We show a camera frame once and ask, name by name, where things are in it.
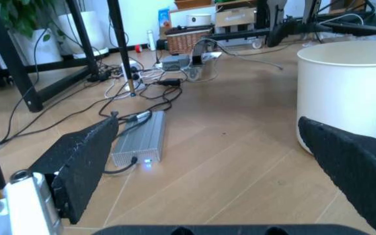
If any black floor cable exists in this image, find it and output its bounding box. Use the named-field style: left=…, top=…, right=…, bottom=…
left=0, top=80, right=184, bottom=150

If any black power adapter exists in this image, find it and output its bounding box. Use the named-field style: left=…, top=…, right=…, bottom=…
left=157, top=78, right=182, bottom=87

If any blue printed box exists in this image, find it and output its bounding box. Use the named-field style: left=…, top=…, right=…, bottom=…
left=157, top=8, right=172, bottom=28

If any black office chair base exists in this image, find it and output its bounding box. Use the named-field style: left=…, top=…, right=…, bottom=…
left=204, top=0, right=376, bottom=48

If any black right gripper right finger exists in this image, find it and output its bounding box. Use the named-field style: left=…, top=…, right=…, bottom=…
left=297, top=116, right=376, bottom=235

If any white tall plant pot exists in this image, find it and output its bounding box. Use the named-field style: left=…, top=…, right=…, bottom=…
left=58, top=11, right=110, bottom=59

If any black table frame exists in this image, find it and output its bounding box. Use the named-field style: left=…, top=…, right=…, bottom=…
left=0, top=0, right=101, bottom=113

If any grey metal bracket stand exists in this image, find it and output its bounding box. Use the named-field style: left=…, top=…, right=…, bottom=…
left=184, top=38, right=224, bottom=82

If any green leafy plant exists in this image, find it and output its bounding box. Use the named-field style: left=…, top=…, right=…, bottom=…
left=0, top=0, right=66, bottom=42

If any white round container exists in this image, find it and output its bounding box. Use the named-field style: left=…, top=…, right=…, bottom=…
left=186, top=13, right=212, bottom=27

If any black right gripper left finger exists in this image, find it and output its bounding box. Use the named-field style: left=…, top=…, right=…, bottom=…
left=0, top=111, right=120, bottom=235

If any white power strip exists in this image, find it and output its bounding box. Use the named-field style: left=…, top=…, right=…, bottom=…
left=118, top=60, right=147, bottom=91

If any cardboard box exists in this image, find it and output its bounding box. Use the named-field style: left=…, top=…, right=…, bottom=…
left=214, top=1, right=258, bottom=34

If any cream round trash bin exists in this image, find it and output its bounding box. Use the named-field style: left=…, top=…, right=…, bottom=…
left=296, top=40, right=376, bottom=154

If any black tripod leg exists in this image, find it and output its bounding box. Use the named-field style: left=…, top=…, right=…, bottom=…
left=106, top=0, right=137, bottom=97

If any white slim bottle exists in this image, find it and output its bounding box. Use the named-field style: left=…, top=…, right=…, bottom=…
left=146, top=29, right=156, bottom=51

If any brown wicker basket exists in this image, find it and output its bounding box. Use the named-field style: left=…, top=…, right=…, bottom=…
left=165, top=26, right=215, bottom=55

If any grey small electronics box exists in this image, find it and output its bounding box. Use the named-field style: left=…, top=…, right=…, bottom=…
left=160, top=54, right=191, bottom=71

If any silver ribbed power supply box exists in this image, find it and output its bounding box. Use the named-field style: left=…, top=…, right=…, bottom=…
left=111, top=110, right=166, bottom=167

